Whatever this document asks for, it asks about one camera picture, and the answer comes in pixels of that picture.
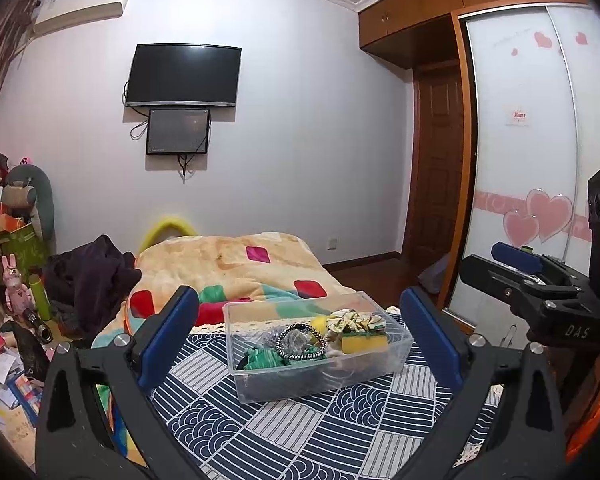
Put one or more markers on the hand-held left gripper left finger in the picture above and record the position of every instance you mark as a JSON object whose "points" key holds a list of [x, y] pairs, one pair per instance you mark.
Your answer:
{"points": [[172, 340]]}

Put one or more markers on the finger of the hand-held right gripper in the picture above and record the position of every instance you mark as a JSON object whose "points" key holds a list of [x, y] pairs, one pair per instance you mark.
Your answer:
{"points": [[515, 255], [490, 275]]}

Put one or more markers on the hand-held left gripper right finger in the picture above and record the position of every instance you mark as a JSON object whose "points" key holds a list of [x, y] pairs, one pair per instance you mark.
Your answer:
{"points": [[430, 337]]}

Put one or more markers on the yellow green sponge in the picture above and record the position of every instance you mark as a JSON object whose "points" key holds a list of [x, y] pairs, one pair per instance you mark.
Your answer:
{"points": [[362, 345]]}

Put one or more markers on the floral scrunchie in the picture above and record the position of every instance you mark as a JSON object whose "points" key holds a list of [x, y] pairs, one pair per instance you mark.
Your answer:
{"points": [[355, 321]]}

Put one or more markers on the small yellow sponge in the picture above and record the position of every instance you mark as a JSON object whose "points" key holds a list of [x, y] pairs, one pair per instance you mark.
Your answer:
{"points": [[320, 324]]}

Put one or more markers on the clear plastic box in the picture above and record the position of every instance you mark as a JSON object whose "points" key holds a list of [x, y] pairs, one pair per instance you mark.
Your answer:
{"points": [[320, 380]]}

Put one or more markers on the grey plastic bag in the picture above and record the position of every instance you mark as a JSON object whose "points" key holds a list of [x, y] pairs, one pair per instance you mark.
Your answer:
{"points": [[437, 275]]}

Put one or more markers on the white wardrobe sliding door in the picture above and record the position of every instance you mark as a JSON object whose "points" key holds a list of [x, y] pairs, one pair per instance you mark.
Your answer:
{"points": [[525, 185]]}

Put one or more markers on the beige blanket with coloured squares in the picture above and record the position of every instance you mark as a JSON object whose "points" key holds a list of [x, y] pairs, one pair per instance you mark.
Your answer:
{"points": [[205, 260]]}

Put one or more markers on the dark purple clothes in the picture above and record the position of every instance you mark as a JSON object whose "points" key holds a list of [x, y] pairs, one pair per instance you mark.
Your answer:
{"points": [[90, 280]]}

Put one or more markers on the brown wooden door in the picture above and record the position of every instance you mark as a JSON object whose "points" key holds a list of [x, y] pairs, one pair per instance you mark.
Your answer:
{"points": [[437, 170]]}

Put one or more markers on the red white sticker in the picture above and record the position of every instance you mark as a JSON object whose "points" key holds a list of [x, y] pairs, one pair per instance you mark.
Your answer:
{"points": [[518, 117]]}

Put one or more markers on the black flashlight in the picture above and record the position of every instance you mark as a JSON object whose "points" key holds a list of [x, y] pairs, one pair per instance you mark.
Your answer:
{"points": [[37, 327]]}

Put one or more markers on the green cylinder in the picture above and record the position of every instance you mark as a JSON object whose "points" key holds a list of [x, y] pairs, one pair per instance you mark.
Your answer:
{"points": [[40, 297]]}

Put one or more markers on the navy patterned cloth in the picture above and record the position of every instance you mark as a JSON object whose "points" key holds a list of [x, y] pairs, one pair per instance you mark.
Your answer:
{"points": [[280, 435]]}

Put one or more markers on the black bag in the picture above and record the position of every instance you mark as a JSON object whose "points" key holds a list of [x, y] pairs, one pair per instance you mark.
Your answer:
{"points": [[27, 352]]}

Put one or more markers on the pink rabbit figure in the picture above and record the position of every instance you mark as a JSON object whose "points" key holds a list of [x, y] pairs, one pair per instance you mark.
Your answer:
{"points": [[15, 290]]}

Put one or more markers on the pile of papers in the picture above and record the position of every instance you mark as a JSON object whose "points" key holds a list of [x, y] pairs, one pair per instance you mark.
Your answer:
{"points": [[10, 400]]}

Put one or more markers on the green gift bag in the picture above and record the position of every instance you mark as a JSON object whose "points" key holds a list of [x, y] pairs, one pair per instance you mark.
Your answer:
{"points": [[15, 250]]}

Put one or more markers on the grey plush toy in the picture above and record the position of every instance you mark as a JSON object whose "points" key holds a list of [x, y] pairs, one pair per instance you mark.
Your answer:
{"points": [[27, 195]]}

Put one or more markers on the small black monitor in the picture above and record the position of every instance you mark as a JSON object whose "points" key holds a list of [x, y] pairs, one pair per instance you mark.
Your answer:
{"points": [[179, 131]]}

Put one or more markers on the wooden overhead cabinet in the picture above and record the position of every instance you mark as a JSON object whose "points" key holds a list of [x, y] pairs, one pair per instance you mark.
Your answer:
{"points": [[455, 10]]}

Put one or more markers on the brown striped curtain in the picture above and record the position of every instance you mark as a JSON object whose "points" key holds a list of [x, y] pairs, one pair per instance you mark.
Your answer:
{"points": [[0, 60]]}

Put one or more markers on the white air conditioner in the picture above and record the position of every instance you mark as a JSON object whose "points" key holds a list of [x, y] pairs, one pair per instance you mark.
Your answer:
{"points": [[80, 7]]}

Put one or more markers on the white wall socket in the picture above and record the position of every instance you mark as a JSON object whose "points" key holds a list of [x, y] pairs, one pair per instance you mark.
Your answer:
{"points": [[332, 244]]}

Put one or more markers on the black wall television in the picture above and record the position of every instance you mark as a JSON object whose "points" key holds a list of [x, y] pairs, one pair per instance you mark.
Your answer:
{"points": [[182, 75]]}

